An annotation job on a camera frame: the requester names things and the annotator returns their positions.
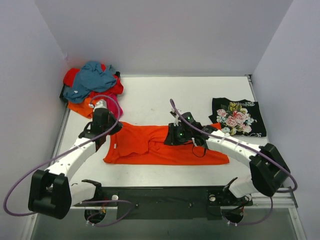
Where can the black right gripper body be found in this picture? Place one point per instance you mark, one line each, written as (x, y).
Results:
(170, 135)

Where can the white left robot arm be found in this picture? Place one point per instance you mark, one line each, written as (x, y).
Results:
(51, 192)

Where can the pink t-shirt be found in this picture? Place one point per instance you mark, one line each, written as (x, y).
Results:
(113, 105)

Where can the light orange t-shirt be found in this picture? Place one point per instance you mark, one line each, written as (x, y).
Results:
(82, 108)

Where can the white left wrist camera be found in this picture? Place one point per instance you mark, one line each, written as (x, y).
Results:
(99, 104)

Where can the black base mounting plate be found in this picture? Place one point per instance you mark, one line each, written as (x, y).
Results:
(165, 203)

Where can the black floral t-shirt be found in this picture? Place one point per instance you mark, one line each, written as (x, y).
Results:
(238, 118)

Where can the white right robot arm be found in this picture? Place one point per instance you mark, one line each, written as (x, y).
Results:
(268, 170)

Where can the blue t-shirt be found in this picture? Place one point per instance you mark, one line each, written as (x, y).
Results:
(90, 78)

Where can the red t-shirt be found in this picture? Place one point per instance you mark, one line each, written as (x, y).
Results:
(117, 89)

